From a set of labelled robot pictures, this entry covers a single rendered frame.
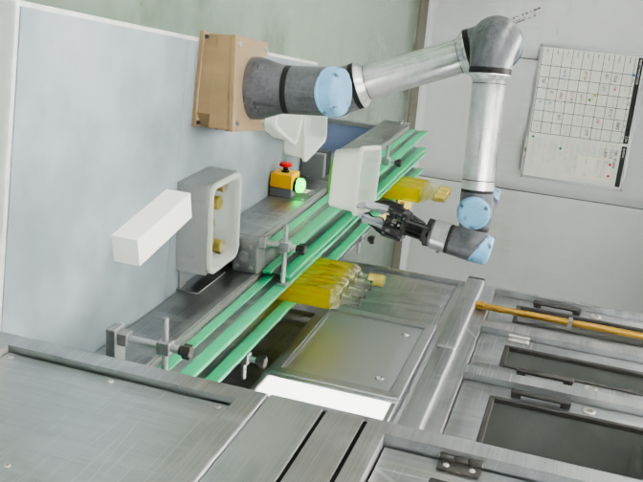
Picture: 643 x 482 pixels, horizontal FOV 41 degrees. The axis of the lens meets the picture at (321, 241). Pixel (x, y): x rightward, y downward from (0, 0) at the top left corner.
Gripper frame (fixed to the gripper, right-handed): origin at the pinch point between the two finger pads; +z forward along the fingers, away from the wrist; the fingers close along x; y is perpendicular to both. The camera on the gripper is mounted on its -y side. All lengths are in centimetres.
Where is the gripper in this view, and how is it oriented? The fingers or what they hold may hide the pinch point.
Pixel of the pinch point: (359, 208)
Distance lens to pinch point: 223.5
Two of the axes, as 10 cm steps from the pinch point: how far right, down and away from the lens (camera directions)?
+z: -9.2, -3.1, 2.5
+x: -2.5, 9.4, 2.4
